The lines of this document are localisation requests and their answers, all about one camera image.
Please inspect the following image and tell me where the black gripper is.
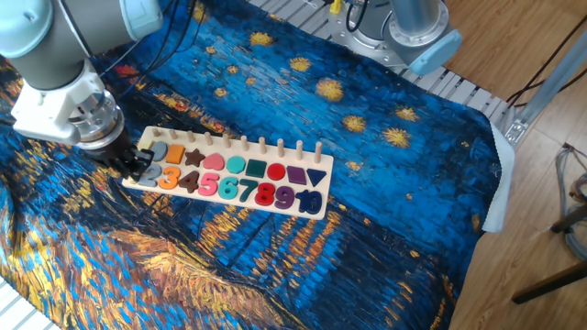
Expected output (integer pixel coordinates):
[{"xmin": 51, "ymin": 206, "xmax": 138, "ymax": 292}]
[{"xmin": 84, "ymin": 128, "xmax": 155, "ymax": 182}]

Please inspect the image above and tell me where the grey number two piece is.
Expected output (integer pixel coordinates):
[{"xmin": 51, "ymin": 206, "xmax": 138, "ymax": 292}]
[{"xmin": 139, "ymin": 162, "xmax": 163, "ymax": 188}]

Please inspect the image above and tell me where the grey oval piece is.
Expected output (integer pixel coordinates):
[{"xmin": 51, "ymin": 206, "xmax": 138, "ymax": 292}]
[{"xmin": 150, "ymin": 140, "xmax": 169, "ymax": 162}]

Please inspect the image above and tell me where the orange number three piece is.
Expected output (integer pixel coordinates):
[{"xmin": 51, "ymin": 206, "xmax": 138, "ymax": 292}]
[{"xmin": 158, "ymin": 165, "xmax": 182, "ymax": 191}]

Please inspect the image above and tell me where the orange rectangle piece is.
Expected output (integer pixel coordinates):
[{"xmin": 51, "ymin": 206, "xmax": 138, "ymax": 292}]
[{"xmin": 165, "ymin": 144, "xmax": 186, "ymax": 165}]

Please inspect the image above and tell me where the brown number four piece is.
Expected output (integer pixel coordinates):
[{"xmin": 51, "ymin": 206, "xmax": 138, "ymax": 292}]
[{"xmin": 177, "ymin": 170, "xmax": 201, "ymax": 194}]

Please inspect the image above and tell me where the brown star piece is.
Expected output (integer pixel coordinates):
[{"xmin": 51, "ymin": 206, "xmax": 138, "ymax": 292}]
[{"xmin": 183, "ymin": 148, "xmax": 206, "ymax": 169}]

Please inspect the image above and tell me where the pink number five piece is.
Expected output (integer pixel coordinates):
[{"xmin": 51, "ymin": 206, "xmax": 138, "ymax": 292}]
[{"xmin": 197, "ymin": 172, "xmax": 220, "ymax": 197}]

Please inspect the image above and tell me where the pink heart piece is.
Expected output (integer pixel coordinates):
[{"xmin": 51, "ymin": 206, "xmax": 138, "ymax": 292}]
[{"xmin": 202, "ymin": 152, "xmax": 226, "ymax": 171}]

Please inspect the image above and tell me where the wooden puzzle board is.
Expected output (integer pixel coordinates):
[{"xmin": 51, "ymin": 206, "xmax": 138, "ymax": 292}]
[{"xmin": 121, "ymin": 126, "xmax": 335, "ymax": 221}]

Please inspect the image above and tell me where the teal number six piece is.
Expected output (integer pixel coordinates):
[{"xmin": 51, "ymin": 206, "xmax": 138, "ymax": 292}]
[{"xmin": 217, "ymin": 175, "xmax": 240, "ymax": 201}]

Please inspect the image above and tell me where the teal octagon piece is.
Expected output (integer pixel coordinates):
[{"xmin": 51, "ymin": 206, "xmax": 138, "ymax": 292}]
[{"xmin": 225, "ymin": 155, "xmax": 247, "ymax": 175}]

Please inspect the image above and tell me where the dark green number seven piece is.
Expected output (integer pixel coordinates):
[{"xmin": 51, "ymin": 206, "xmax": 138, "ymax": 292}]
[{"xmin": 238, "ymin": 178, "xmax": 259, "ymax": 204}]

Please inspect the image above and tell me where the dark green square piece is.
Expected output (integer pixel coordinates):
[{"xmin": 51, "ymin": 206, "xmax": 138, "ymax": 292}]
[{"xmin": 244, "ymin": 159, "xmax": 268, "ymax": 179}]

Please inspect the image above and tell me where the red number eight piece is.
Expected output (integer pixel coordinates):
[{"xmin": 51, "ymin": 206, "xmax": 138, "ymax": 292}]
[{"xmin": 254, "ymin": 181, "xmax": 277, "ymax": 207}]

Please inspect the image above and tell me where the red circle piece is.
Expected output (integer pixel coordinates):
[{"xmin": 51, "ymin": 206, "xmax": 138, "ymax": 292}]
[{"xmin": 266, "ymin": 162, "xmax": 287, "ymax": 182}]

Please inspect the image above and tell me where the purple number nine piece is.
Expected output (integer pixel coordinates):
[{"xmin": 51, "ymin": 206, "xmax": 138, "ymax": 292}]
[{"xmin": 273, "ymin": 185, "xmax": 296, "ymax": 211}]

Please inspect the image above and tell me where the purple parallelogram piece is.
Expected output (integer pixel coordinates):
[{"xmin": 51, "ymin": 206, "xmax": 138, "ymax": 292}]
[{"xmin": 286, "ymin": 165, "xmax": 307, "ymax": 186}]

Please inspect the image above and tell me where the navy triangle piece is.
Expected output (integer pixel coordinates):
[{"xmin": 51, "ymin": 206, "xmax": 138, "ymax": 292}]
[{"xmin": 305, "ymin": 168, "xmax": 327, "ymax": 188}]

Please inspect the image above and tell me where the navy number ten piece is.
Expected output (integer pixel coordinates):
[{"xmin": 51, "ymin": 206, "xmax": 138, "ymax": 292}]
[{"xmin": 294, "ymin": 189, "xmax": 324, "ymax": 215}]

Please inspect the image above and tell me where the starry night painted cloth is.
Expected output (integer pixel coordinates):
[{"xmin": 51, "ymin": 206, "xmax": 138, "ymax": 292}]
[{"xmin": 0, "ymin": 0, "xmax": 504, "ymax": 330}]

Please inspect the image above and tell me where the white underlay cloth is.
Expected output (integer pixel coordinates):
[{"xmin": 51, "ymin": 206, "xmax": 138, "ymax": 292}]
[{"xmin": 481, "ymin": 121, "xmax": 515, "ymax": 234}]

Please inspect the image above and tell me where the dark furniture leg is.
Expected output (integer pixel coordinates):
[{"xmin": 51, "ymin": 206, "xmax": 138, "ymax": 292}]
[
  {"xmin": 549, "ymin": 203, "xmax": 587, "ymax": 234},
  {"xmin": 511, "ymin": 260, "xmax": 587, "ymax": 305}
]

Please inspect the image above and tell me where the white wrist mount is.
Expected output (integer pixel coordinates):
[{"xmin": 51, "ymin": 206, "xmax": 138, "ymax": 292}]
[{"xmin": 11, "ymin": 59, "xmax": 109, "ymax": 146}]

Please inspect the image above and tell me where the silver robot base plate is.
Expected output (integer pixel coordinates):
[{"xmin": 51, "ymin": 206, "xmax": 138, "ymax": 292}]
[{"xmin": 326, "ymin": 0, "xmax": 455, "ymax": 71}]

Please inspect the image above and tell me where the black floor cable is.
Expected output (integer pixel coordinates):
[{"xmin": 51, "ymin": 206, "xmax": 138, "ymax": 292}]
[{"xmin": 506, "ymin": 13, "xmax": 587, "ymax": 109}]

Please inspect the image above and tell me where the aluminium frame post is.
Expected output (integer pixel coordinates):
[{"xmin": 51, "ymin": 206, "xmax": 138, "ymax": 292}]
[{"xmin": 502, "ymin": 27, "xmax": 587, "ymax": 148}]

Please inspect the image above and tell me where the grey cable bundle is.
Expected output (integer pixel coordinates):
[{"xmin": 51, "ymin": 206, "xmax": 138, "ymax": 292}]
[{"xmin": 554, "ymin": 144, "xmax": 587, "ymax": 262}]

